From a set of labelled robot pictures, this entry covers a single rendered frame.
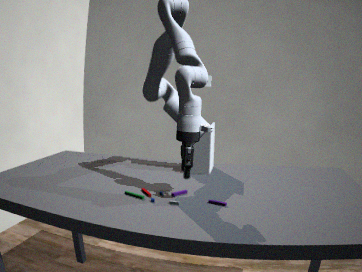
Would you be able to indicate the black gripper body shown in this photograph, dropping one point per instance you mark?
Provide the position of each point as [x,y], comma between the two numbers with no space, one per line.
[187,138]

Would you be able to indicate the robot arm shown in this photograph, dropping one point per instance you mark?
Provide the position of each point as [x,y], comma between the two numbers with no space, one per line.
[182,105]

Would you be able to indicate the red rod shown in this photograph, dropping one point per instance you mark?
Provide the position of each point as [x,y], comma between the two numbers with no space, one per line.
[146,192]

